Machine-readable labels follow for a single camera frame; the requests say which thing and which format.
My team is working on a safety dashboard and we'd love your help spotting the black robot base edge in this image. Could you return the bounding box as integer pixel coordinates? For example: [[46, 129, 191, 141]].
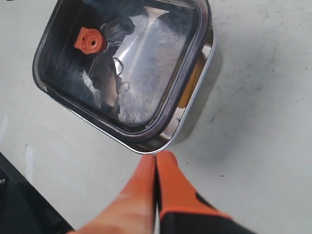
[[0, 155, 73, 234]]

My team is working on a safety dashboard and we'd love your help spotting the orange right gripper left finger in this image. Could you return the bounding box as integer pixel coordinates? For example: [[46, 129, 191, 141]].
[[70, 155, 156, 234]]

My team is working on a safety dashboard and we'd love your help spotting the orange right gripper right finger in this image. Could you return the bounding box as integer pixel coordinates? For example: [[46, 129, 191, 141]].
[[156, 151, 252, 234]]

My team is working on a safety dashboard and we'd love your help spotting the dark transparent container lid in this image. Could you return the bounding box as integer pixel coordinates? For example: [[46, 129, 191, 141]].
[[32, 0, 212, 143]]

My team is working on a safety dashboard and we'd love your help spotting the stainless steel lunch box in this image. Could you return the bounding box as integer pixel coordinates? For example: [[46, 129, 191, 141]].
[[47, 25, 222, 154]]

